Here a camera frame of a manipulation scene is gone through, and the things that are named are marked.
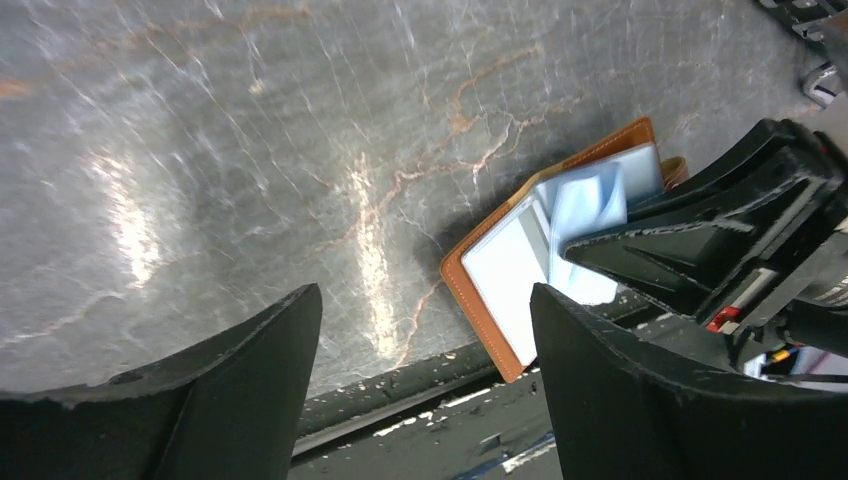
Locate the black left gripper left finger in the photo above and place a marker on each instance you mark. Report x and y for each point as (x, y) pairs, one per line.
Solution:
(225, 408)

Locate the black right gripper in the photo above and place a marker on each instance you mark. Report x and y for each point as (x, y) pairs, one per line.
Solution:
(755, 244)

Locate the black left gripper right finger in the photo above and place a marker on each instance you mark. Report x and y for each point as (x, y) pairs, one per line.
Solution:
(623, 408)

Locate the brown leather card holder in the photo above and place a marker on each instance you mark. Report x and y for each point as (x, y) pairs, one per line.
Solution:
(492, 271)

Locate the black poker chip case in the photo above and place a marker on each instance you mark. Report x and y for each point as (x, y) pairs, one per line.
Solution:
(806, 19)

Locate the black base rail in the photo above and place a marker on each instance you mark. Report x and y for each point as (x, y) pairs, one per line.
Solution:
(451, 416)

